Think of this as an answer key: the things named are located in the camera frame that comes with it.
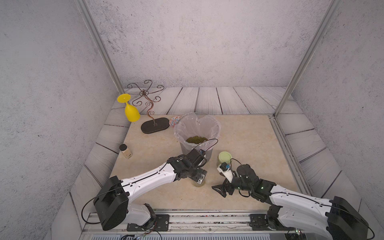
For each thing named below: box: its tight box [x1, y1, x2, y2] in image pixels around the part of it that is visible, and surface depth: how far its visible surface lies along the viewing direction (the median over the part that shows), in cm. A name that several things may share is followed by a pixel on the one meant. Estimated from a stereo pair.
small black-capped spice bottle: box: [119, 143, 133, 159], surface depth 93 cm
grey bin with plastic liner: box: [173, 111, 221, 163], surface depth 88 cm
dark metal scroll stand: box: [127, 79, 170, 135], surface depth 107 cm
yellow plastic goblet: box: [117, 93, 140, 123], surface depth 92 cm
